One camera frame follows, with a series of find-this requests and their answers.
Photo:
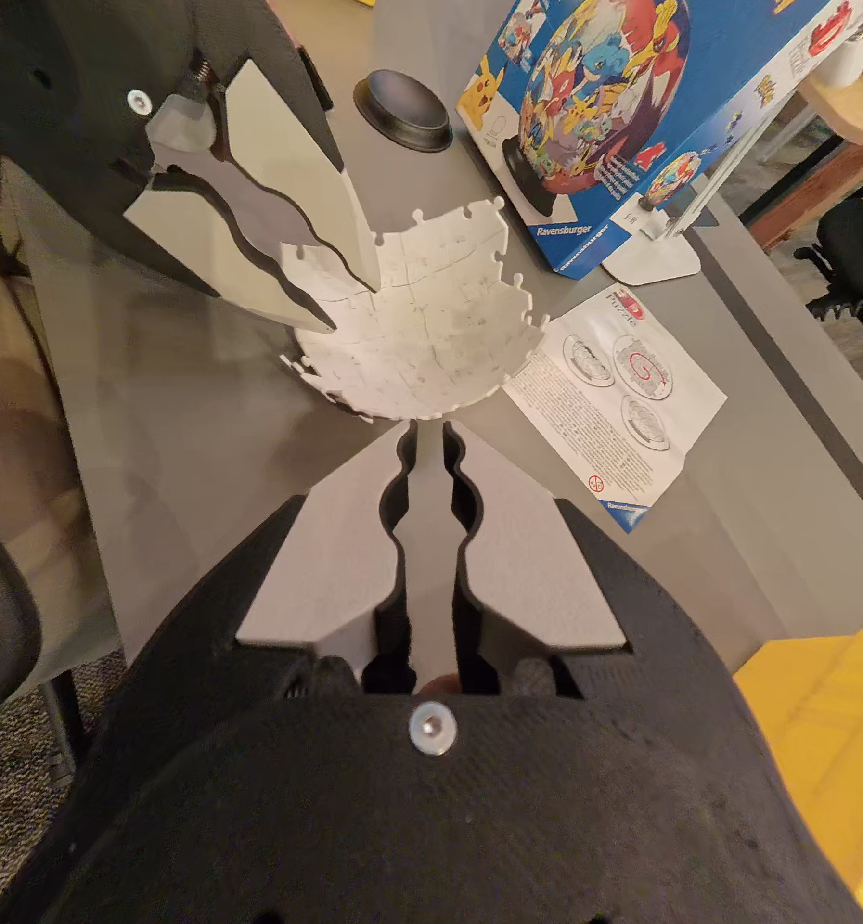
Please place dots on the yellow plastic bin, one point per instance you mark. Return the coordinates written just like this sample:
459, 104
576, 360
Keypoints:
828, 758

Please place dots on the black office chair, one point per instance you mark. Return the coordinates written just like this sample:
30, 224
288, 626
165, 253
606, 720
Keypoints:
857, 252

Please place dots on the person's beige trouser leg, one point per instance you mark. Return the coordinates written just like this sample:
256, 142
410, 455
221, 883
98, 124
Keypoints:
20, 397

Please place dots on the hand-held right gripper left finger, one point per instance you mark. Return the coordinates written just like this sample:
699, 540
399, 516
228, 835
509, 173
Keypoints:
316, 577

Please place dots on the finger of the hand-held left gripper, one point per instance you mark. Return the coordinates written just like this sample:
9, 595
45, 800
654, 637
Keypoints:
193, 238
287, 144

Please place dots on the partly built puzzle ball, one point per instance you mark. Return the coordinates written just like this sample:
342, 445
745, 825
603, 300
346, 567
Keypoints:
431, 339

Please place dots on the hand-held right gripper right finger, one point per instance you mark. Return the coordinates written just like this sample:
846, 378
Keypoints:
543, 577

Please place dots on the blue puzzle box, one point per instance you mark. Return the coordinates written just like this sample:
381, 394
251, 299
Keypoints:
619, 94

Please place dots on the black round ball stand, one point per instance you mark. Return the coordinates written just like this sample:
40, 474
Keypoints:
406, 105

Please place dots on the white instruction leaflet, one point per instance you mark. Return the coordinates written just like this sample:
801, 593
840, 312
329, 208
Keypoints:
619, 419

